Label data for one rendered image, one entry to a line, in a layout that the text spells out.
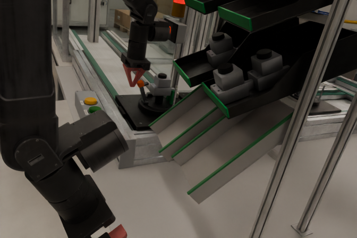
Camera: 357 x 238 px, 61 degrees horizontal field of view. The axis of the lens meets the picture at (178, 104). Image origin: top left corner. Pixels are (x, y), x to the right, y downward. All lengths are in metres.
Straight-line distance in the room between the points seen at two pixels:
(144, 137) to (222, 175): 0.34
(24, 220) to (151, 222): 0.29
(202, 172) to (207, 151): 0.06
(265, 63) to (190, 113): 0.30
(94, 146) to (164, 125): 0.46
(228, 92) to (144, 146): 0.40
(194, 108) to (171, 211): 0.28
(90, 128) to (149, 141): 0.52
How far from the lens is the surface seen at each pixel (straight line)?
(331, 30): 0.57
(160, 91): 1.01
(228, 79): 0.58
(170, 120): 0.84
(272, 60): 0.61
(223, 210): 0.86
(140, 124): 0.94
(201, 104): 0.83
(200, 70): 0.74
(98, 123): 0.41
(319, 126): 1.40
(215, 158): 0.70
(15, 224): 0.79
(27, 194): 0.86
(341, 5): 0.56
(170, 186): 0.89
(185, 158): 0.74
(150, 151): 0.93
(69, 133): 0.41
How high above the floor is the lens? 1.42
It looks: 24 degrees down
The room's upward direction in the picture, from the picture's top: 10 degrees clockwise
